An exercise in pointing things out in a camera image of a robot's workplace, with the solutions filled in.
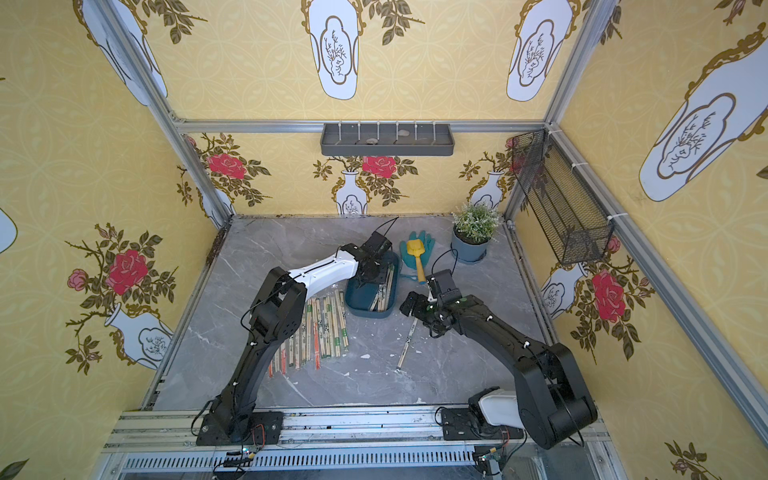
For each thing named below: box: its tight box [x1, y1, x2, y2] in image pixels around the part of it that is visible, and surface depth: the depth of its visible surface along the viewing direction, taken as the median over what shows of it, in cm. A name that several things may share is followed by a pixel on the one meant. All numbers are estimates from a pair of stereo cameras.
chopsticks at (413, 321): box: [394, 309, 419, 371], surface depth 89 cm
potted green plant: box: [452, 202, 501, 264], surface depth 99 cm
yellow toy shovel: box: [406, 238, 427, 283], surface depth 111 cm
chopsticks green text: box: [294, 327, 303, 370], surface depth 87 cm
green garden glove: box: [399, 230, 436, 270], surface depth 111 cm
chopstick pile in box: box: [369, 264, 395, 312], surface depth 99 cm
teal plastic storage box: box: [345, 251, 401, 319], surface depth 98 cm
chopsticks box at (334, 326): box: [330, 295, 341, 358], surface depth 92 cm
